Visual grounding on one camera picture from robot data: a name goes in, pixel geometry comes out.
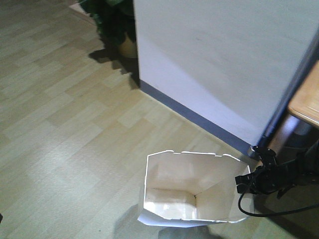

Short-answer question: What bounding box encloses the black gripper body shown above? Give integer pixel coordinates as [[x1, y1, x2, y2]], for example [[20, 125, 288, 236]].
[[235, 165, 297, 196]]

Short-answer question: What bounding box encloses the white plastic trash bin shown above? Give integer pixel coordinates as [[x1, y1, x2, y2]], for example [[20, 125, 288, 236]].
[[138, 150, 250, 228]]

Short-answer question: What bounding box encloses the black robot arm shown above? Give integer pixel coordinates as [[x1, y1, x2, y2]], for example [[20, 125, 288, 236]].
[[235, 144, 319, 199]]

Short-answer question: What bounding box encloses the wooden desk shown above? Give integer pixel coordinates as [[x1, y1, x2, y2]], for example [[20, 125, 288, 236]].
[[268, 59, 319, 157]]

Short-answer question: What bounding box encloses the green potted plant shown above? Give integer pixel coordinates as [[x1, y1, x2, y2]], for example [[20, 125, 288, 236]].
[[78, 0, 138, 59]]

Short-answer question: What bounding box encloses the gripper mounted camera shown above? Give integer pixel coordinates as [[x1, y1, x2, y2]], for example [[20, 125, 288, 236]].
[[248, 145, 277, 167]]

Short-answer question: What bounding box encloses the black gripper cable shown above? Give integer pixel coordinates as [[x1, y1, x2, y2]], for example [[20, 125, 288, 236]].
[[238, 191, 319, 218]]

